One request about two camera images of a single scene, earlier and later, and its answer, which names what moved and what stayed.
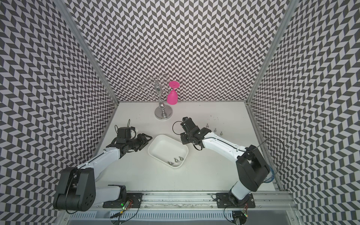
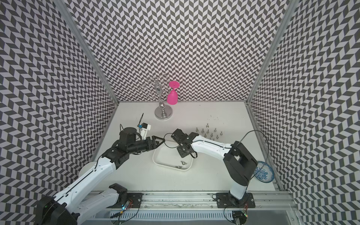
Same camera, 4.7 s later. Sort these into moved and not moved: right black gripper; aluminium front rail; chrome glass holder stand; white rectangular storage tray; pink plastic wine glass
Moved: white rectangular storage tray; right black gripper
Not moved: aluminium front rail; chrome glass holder stand; pink plastic wine glass
